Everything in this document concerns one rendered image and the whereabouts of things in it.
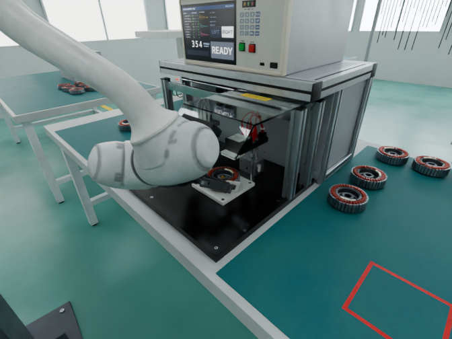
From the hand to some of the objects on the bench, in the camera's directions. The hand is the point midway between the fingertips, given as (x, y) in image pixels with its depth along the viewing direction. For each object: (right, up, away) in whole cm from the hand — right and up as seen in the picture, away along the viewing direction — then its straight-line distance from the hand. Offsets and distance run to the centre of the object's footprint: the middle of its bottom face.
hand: (222, 178), depth 83 cm
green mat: (-37, +30, +64) cm, 80 cm away
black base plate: (-7, 0, +11) cm, 13 cm away
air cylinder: (+11, +3, +11) cm, 15 cm away
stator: (0, -2, +1) cm, 2 cm away
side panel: (+43, +3, +14) cm, 46 cm away
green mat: (+54, -14, -16) cm, 58 cm away
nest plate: (0, -3, +2) cm, 3 cm away
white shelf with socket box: (-31, +52, +101) cm, 118 cm away
